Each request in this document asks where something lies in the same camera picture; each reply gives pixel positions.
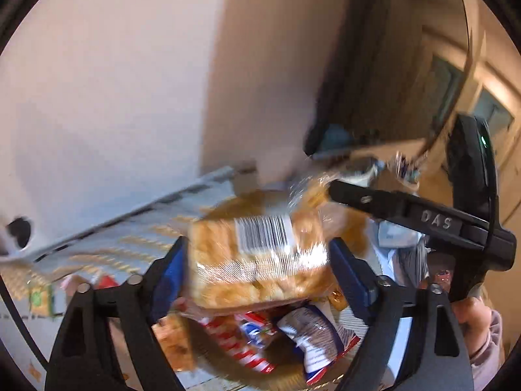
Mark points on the person's right hand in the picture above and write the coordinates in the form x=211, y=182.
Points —
x=475, y=317

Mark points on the clear bag round biscuits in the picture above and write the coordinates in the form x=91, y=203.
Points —
x=338, y=221

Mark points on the yellow barcode cracker pack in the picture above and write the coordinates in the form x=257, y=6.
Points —
x=257, y=251

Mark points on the red white rice cracker bag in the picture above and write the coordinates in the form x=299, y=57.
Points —
x=242, y=336

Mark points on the green small snack packet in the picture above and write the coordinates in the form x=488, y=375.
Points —
x=41, y=300

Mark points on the dark television screen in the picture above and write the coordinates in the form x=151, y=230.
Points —
x=394, y=75

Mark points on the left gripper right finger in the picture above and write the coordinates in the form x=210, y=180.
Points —
x=407, y=333

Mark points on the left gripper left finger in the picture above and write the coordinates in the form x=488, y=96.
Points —
x=100, y=324

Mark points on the black pole clamp base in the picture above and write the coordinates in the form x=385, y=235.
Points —
x=15, y=236

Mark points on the blue white snack packet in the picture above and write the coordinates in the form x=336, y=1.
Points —
x=316, y=334

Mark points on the red biscuit packet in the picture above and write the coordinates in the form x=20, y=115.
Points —
x=105, y=281

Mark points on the orange egg roll pack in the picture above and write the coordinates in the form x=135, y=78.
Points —
x=171, y=334

